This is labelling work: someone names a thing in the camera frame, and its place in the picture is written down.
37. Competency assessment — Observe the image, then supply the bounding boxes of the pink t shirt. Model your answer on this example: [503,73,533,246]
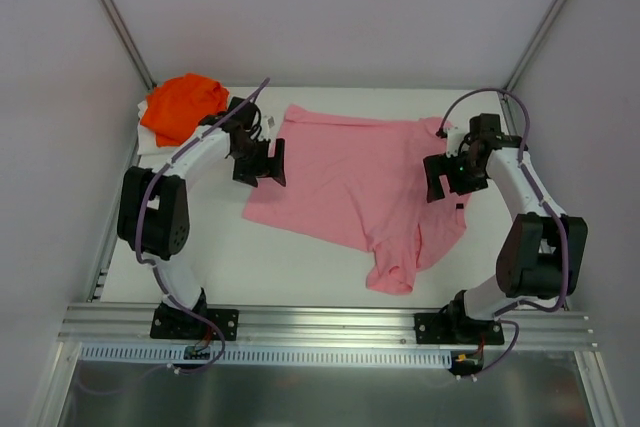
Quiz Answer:
[243,105,471,295]

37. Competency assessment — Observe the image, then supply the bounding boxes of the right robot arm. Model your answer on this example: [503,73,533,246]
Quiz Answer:
[414,114,588,345]

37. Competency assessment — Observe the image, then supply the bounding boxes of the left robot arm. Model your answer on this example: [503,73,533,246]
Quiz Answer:
[117,95,286,340]

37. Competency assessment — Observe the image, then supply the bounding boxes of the orange t shirt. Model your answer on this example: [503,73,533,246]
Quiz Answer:
[140,73,229,148]

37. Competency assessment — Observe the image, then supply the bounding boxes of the white t shirt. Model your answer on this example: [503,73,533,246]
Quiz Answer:
[137,100,196,155]

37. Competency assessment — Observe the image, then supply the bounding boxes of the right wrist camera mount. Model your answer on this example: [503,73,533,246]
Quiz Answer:
[444,126,468,158]

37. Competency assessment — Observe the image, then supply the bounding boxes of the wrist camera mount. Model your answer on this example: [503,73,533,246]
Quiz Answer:
[444,126,468,158]
[259,115,277,140]

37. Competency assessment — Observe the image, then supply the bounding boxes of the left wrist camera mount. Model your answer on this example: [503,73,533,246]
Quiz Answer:
[259,115,277,140]

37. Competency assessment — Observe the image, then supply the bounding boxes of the right aluminium side rail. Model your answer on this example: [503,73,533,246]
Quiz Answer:
[498,94,526,136]

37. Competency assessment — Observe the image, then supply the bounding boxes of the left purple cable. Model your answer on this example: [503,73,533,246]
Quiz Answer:
[74,77,271,395]

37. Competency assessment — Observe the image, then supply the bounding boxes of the left aluminium corner post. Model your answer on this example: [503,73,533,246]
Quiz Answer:
[98,0,157,92]

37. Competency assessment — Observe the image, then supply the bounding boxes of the aluminium corner post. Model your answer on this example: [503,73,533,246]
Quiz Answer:
[98,0,157,92]
[504,0,569,91]

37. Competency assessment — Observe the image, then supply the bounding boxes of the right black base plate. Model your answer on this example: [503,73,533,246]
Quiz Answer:
[413,312,504,346]

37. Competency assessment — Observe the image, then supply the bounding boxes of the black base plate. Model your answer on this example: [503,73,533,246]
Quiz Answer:
[149,303,240,342]
[413,312,504,346]

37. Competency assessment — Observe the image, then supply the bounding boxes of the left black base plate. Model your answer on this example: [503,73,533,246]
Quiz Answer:
[149,303,240,342]

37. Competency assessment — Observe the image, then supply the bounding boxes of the aluminium front rail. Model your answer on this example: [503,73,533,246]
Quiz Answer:
[57,302,600,351]

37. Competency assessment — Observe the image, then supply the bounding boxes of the white slotted cable duct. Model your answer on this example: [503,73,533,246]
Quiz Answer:
[79,343,452,369]

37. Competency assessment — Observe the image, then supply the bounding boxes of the right aluminium corner post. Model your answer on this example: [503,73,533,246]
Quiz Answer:
[504,0,569,91]

